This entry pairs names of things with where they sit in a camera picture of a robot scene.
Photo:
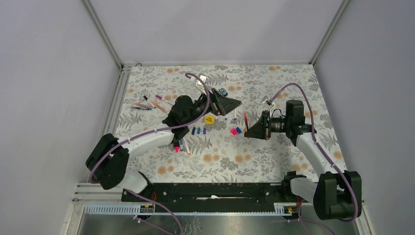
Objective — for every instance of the pink highlighter cap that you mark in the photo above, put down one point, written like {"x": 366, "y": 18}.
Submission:
{"x": 233, "y": 131}

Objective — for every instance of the orange tip white pen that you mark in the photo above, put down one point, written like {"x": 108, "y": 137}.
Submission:
{"x": 186, "y": 146}

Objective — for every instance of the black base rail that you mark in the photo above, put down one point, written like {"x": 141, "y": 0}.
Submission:
{"x": 246, "y": 198}

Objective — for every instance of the dark green pen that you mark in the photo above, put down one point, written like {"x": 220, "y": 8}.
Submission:
{"x": 141, "y": 108}

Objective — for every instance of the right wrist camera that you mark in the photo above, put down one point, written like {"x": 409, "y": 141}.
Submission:
{"x": 270, "y": 104}

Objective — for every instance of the pink pen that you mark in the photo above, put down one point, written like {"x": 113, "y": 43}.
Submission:
{"x": 143, "y": 106}

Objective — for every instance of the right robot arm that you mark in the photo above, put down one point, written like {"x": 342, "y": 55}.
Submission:
{"x": 338, "y": 192}

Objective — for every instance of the orange red pen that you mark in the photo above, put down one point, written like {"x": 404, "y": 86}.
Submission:
{"x": 246, "y": 120}

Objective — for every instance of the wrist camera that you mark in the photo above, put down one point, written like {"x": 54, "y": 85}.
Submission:
{"x": 270, "y": 104}
{"x": 200, "y": 84}

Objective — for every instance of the black cap pen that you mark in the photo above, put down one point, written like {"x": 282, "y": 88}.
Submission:
{"x": 148, "y": 101}

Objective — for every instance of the magenta cap pen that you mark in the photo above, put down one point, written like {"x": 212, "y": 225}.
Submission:
{"x": 164, "y": 100}

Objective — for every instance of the orange pen group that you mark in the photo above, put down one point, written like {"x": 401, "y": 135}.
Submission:
{"x": 159, "y": 107}

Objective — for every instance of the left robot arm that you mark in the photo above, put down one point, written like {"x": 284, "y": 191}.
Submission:
{"x": 108, "y": 161}

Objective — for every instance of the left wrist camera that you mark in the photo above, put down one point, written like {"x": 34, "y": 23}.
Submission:
{"x": 200, "y": 84}

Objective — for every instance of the black pink highlighter marker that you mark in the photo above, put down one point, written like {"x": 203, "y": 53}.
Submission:
{"x": 176, "y": 146}

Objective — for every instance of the floral table mat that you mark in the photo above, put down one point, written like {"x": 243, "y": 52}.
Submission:
{"x": 218, "y": 155}

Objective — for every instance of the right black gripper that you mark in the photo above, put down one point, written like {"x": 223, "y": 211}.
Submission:
{"x": 259, "y": 130}

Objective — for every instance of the yellow big blind chip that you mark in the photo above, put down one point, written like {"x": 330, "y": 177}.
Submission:
{"x": 209, "y": 119}

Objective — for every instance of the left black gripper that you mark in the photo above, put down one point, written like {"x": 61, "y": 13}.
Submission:
{"x": 220, "y": 105}

